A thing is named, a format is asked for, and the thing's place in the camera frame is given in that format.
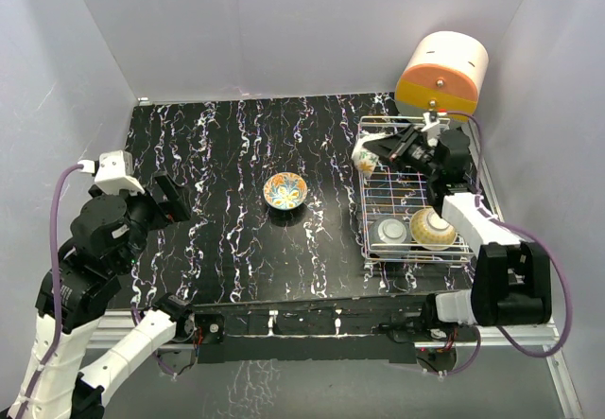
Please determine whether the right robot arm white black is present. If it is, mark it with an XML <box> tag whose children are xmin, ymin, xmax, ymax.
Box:
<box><xmin>362</xmin><ymin>127</ymin><xmax>552</xmax><ymax>340</ymax></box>

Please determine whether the orange blue floral bowl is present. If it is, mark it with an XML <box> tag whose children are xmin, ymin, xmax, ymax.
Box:
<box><xmin>263</xmin><ymin>172</ymin><xmax>308</xmax><ymax>211</ymax></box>

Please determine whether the aluminium frame rail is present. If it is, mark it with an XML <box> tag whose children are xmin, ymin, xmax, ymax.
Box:
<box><xmin>94</xmin><ymin>120</ymin><xmax>585</xmax><ymax>419</ymax></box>

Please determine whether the pink yellow drawer cabinet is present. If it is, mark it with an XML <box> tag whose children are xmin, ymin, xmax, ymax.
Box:
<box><xmin>394</xmin><ymin>31</ymin><xmax>489</xmax><ymax>116</ymax></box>

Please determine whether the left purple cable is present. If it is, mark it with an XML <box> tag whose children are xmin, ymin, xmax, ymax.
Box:
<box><xmin>13</xmin><ymin>162</ymin><xmax>98</xmax><ymax>419</ymax></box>

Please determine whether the red rimmed grey bowl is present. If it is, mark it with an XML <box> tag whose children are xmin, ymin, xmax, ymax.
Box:
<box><xmin>368</xmin><ymin>217</ymin><xmax>411</xmax><ymax>250</ymax></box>

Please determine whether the orange green leaf bowl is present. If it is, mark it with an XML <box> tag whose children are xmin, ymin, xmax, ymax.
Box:
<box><xmin>351</xmin><ymin>131</ymin><xmax>389</xmax><ymax>179</ymax></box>

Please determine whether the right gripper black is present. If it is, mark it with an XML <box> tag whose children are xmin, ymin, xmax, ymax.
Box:
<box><xmin>363</xmin><ymin>124</ymin><xmax>441</xmax><ymax>180</ymax></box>

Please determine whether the yellow dotted bowl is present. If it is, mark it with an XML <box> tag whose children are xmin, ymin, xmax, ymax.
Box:
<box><xmin>409</xmin><ymin>207</ymin><xmax>458</xmax><ymax>251</ymax></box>

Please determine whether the white wire dish rack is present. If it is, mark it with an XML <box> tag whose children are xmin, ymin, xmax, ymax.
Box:
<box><xmin>357</xmin><ymin>115</ymin><xmax>472</xmax><ymax>267</ymax></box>

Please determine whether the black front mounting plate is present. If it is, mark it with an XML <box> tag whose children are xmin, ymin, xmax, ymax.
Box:
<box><xmin>194</xmin><ymin>294</ymin><xmax>452</xmax><ymax>364</ymax></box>

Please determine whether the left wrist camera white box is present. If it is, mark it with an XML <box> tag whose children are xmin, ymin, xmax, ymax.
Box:
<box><xmin>94</xmin><ymin>150</ymin><xmax>145</xmax><ymax>195</ymax></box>

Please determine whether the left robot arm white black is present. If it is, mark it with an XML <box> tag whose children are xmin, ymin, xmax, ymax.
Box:
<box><xmin>1</xmin><ymin>173</ymin><xmax>196</xmax><ymax>418</ymax></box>

